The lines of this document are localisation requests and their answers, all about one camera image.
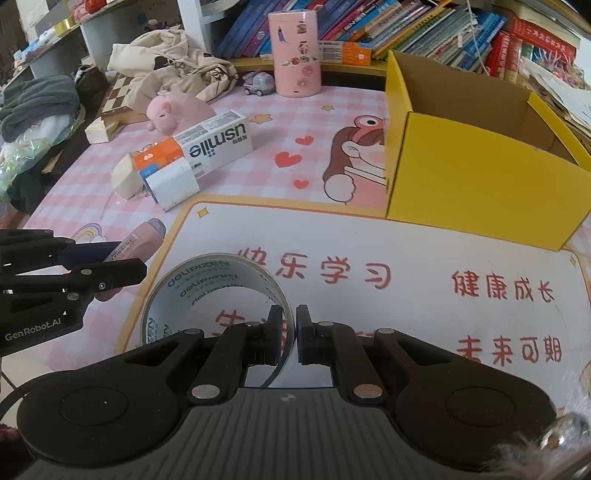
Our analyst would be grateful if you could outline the row of colourful books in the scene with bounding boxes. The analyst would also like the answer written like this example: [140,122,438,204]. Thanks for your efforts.
[216,0,509,73]

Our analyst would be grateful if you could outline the grey folded clothes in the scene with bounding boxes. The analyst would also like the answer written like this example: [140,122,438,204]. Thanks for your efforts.
[0,76,80,145]

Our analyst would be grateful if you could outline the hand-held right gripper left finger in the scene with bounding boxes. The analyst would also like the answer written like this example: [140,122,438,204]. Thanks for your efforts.
[121,305,295,403]

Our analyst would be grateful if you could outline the yellow cardboard box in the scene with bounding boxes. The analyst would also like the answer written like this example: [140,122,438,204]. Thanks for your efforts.
[384,49,591,253]

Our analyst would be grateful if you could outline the black bag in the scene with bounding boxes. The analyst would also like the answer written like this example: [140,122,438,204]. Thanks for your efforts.
[73,64,110,110]

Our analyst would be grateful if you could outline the orange white blue carton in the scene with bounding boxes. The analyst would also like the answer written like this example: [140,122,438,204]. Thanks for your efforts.
[131,140,201,212]

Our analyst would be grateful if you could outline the torn white paper box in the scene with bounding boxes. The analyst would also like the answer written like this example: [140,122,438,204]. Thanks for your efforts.
[84,117,122,144]

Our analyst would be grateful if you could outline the beige cloth bag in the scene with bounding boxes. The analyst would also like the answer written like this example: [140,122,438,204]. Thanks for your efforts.
[108,25,238,103]

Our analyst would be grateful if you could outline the pile of papers and booklets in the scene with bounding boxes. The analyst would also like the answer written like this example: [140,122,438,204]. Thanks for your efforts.
[517,50,591,145]

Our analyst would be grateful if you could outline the thin white hanging cable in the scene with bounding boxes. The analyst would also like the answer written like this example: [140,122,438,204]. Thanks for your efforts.
[465,0,491,75]

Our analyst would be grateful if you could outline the white desk shelf unit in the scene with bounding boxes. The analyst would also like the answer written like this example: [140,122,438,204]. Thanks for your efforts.
[0,0,591,80]

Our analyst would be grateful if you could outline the cream foam block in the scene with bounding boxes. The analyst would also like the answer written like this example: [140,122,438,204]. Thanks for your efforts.
[112,153,145,200]

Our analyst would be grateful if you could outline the flat orange box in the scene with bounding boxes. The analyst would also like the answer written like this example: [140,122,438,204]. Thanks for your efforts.
[318,40,374,66]

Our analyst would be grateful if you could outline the iridescent plastic wrap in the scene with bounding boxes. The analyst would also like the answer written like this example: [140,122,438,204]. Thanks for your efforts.
[0,114,86,195]

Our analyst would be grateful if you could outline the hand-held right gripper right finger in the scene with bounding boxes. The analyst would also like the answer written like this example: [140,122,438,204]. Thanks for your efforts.
[295,305,462,403]

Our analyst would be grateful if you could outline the long white toothpaste box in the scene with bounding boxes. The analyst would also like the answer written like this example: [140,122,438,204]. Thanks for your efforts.
[173,109,254,180]

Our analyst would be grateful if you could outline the thick red books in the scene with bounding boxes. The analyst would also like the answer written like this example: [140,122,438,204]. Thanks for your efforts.
[486,17,581,85]

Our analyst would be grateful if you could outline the pink sticker-covered canister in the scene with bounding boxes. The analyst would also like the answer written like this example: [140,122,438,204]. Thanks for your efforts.
[268,10,323,99]

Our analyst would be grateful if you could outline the pink plush pig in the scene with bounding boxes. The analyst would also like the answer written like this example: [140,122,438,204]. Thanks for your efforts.
[146,90,214,134]

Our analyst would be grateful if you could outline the pink checked desk mat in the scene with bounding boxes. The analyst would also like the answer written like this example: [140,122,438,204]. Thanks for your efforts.
[17,82,591,418]

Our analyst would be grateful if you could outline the pink glue stick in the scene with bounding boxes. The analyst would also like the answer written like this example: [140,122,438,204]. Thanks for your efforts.
[95,219,166,302]

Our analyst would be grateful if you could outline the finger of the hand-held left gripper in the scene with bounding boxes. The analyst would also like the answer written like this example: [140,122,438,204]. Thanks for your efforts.
[0,229,122,270]
[0,257,149,306]

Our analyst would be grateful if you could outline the clear tape roll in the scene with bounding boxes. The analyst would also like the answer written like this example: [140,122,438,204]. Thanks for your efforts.
[141,252,296,389]

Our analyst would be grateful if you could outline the wooden chessboard box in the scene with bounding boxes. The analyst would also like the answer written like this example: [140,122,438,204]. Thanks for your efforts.
[100,71,154,126]

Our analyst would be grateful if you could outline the small grey toy car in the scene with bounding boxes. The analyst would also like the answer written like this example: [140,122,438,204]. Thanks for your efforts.
[243,69,277,98]

